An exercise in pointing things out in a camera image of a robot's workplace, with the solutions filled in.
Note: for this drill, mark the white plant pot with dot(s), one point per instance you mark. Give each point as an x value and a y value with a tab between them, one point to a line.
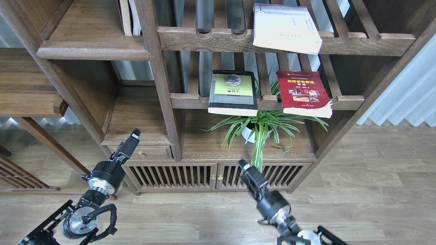
248	131

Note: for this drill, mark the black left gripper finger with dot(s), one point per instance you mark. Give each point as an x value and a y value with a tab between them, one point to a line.
126	148

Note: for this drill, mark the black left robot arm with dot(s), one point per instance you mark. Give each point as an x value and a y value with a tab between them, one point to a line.
89	220

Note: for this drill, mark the red cover book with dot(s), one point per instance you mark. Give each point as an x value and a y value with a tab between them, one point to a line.
303	93

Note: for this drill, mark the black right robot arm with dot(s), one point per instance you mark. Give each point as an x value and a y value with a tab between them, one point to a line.
294	235

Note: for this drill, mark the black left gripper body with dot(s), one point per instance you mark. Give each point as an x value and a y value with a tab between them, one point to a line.
107	175

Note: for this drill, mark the white window curtain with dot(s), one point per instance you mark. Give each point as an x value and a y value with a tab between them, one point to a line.
412	94

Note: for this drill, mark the dark wooden bookshelf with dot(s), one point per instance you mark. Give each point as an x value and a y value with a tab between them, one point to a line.
115	83

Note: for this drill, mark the beige upright book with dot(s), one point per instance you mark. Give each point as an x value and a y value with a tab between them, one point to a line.
126	19

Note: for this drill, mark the white cover book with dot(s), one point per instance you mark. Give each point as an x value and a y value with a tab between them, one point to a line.
286	28

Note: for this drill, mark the green spider plant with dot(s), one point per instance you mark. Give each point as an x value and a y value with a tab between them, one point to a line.
267	122

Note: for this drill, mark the slatted wooden bench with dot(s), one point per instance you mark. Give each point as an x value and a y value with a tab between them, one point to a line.
19	178

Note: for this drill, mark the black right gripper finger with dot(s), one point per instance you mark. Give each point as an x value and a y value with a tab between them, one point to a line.
254	180

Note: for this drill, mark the black and yellow book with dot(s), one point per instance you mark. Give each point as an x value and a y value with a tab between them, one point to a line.
233	93

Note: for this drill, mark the white upright book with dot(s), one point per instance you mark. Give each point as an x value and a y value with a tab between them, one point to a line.
136	28

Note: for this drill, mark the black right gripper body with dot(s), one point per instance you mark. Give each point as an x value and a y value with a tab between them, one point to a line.
274	209

